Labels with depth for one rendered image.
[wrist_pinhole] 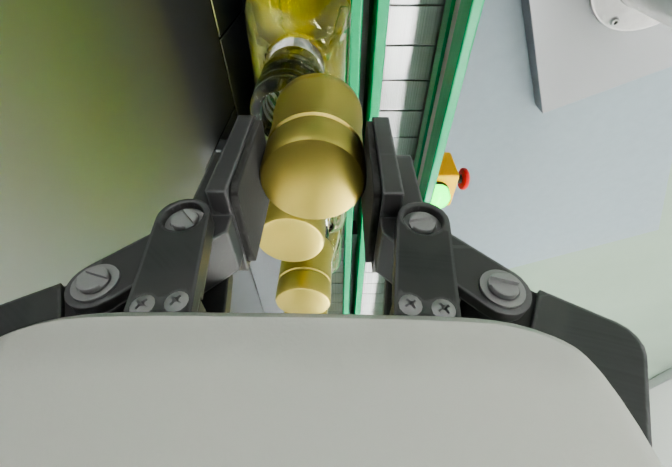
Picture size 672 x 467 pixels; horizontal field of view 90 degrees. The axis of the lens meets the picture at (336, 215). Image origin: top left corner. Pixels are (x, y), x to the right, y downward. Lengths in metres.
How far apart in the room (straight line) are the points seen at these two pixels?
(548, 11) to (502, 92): 0.16
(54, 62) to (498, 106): 0.77
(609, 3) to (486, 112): 0.25
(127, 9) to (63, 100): 0.10
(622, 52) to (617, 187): 0.42
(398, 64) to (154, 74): 0.25
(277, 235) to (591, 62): 0.74
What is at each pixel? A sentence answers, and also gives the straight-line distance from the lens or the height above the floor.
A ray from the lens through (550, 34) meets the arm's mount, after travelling 0.77.
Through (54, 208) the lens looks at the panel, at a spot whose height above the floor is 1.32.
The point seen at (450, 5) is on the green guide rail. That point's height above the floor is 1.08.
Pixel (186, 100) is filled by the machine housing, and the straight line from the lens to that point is 0.44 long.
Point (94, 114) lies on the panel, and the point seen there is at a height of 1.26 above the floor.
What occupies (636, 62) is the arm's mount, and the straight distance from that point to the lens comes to 0.88.
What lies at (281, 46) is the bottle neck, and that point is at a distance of 0.18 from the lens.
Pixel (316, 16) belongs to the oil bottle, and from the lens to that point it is 0.19.
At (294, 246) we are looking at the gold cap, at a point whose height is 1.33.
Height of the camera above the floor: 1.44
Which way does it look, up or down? 45 degrees down
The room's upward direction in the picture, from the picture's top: 179 degrees counter-clockwise
